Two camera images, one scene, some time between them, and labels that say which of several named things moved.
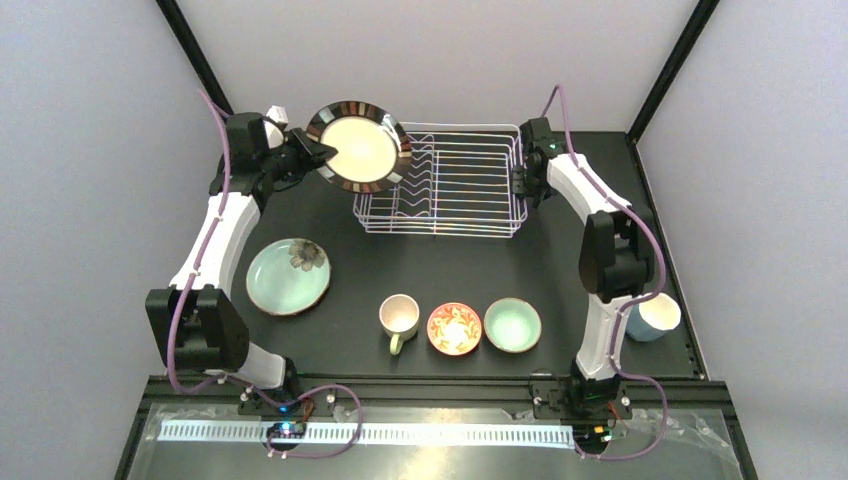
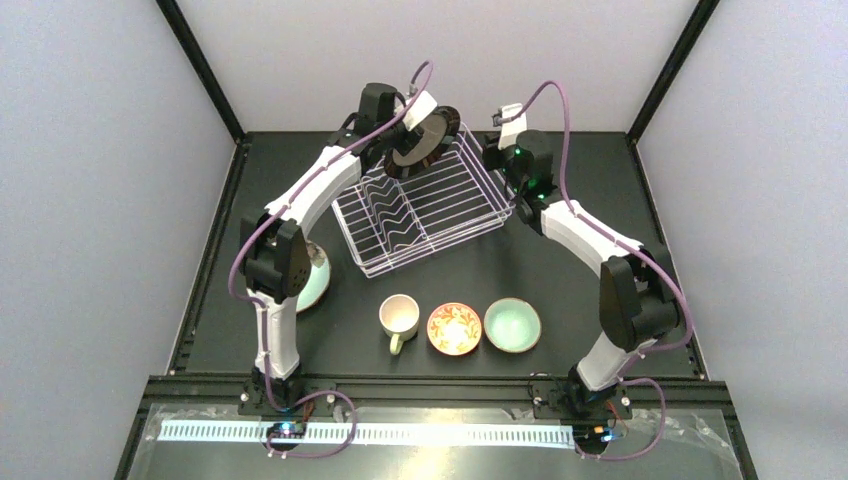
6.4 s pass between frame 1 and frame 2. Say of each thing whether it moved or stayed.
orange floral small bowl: stayed
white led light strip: stayed
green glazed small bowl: stayed
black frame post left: stayed
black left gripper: moved
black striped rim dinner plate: moved
